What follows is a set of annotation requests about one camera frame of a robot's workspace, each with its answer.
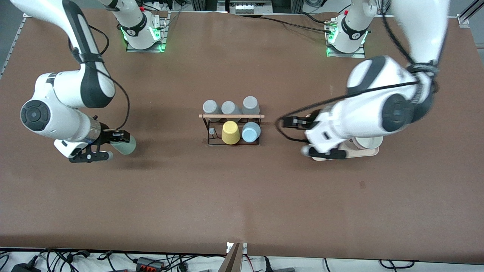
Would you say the pale green cup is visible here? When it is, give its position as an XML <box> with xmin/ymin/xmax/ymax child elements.
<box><xmin>113</xmin><ymin>131</ymin><xmax>137</xmax><ymax>156</ymax></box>

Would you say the light blue cup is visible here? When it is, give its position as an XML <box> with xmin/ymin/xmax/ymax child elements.
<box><xmin>241</xmin><ymin>121</ymin><xmax>262</xmax><ymax>144</ymax></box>

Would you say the grey cup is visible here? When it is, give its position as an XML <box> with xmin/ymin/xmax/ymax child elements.
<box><xmin>221</xmin><ymin>100</ymin><xmax>243</xmax><ymax>122</ymax></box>
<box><xmin>242</xmin><ymin>96</ymin><xmax>261</xmax><ymax>121</ymax></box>
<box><xmin>202</xmin><ymin>99</ymin><xmax>221</xmax><ymax>122</ymax></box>

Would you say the beige rabbit print tray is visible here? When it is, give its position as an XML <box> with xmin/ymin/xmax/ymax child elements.
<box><xmin>304</xmin><ymin>110</ymin><xmax>380</xmax><ymax>162</ymax></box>

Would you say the white bowl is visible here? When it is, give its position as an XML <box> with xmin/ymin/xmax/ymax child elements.
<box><xmin>352</xmin><ymin>135</ymin><xmax>384</xmax><ymax>151</ymax></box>

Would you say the yellow cup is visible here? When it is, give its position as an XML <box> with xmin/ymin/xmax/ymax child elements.
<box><xmin>221</xmin><ymin>121</ymin><xmax>241</xmax><ymax>145</ymax></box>

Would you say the orange black connector block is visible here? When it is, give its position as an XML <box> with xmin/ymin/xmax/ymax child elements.
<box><xmin>135</xmin><ymin>257</ymin><xmax>166</xmax><ymax>271</ymax></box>

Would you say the white label plate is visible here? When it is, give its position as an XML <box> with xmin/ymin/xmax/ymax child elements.
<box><xmin>226</xmin><ymin>242</ymin><xmax>248</xmax><ymax>255</ymax></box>

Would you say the black power adapter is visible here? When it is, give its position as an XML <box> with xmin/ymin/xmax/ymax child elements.
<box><xmin>11</xmin><ymin>262</ymin><xmax>43</xmax><ymax>272</ymax></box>

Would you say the black wire cup rack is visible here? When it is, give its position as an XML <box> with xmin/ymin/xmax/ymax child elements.
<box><xmin>199</xmin><ymin>113</ymin><xmax>265</xmax><ymax>147</ymax></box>

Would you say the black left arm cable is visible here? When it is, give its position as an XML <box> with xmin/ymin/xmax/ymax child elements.
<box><xmin>276</xmin><ymin>0</ymin><xmax>440</xmax><ymax>144</ymax></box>

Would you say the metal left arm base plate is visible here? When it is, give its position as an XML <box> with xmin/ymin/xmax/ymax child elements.
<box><xmin>326</xmin><ymin>18</ymin><xmax>366</xmax><ymax>59</ymax></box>

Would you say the long black table cable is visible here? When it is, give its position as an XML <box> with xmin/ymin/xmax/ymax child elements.
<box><xmin>238</xmin><ymin>14</ymin><xmax>330</xmax><ymax>33</ymax></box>

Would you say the short black table cable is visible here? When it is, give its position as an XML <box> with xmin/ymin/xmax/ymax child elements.
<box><xmin>299</xmin><ymin>11</ymin><xmax>338</xmax><ymax>25</ymax></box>

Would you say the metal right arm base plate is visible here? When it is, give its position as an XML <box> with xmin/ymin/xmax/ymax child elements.
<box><xmin>126</xmin><ymin>11</ymin><xmax>168</xmax><ymax>53</ymax></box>

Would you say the tangled black cable bundle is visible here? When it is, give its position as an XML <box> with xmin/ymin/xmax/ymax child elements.
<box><xmin>36</xmin><ymin>247</ymin><xmax>114</xmax><ymax>272</ymax></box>

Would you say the aluminium table edge rail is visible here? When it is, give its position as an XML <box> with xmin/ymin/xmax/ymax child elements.
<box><xmin>0</xmin><ymin>13</ymin><xmax>28</xmax><ymax>79</ymax></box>

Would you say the brown angled post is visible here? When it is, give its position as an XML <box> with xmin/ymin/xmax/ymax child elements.
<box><xmin>218</xmin><ymin>243</ymin><xmax>242</xmax><ymax>272</ymax></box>

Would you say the looped black floor cable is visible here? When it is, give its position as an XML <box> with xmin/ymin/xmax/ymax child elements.
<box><xmin>378</xmin><ymin>259</ymin><xmax>416</xmax><ymax>270</ymax></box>

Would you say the aluminium corner bracket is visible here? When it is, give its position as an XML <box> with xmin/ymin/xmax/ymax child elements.
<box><xmin>457</xmin><ymin>0</ymin><xmax>484</xmax><ymax>29</ymax></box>

